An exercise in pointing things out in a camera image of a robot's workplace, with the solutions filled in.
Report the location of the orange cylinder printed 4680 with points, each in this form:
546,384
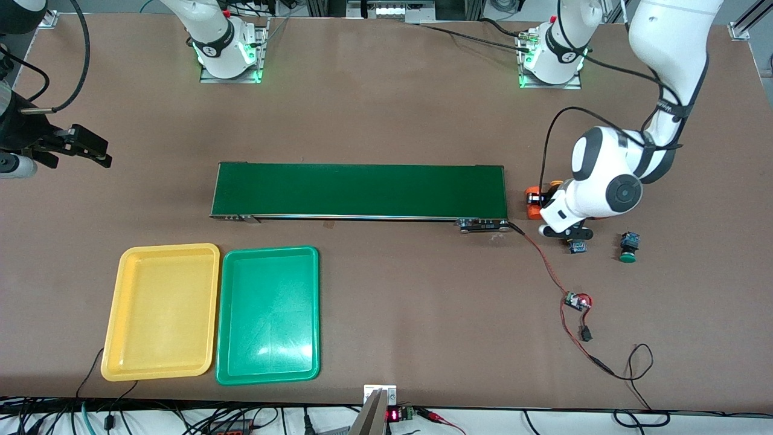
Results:
532,211

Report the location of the grey camera pole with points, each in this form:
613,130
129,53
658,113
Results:
369,420

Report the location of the small circuit board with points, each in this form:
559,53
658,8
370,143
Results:
577,301

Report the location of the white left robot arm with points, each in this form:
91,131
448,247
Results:
670,36

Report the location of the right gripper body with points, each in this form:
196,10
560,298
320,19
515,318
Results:
19,131

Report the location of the green plastic tray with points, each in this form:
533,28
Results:
269,314

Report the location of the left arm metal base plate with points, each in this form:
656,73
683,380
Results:
552,86

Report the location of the red digit display module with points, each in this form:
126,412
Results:
394,415

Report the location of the red clip lead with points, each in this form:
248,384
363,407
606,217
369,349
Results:
435,415

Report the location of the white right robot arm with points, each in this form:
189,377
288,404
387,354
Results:
208,24

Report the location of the small black connector plug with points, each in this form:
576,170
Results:
586,333

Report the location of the aluminium frame corner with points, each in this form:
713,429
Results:
740,30
48,19

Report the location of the yellow cap push button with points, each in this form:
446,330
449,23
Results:
557,183

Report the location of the green cap push button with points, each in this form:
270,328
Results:
578,246
628,243

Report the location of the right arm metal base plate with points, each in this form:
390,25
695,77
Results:
229,80

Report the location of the small metal bracket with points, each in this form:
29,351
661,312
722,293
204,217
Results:
389,391

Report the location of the green conveyor belt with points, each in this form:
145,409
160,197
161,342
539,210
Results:
362,190

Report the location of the white device behind table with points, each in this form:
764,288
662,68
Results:
392,9

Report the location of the yellow plastic tray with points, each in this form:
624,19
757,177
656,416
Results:
160,314

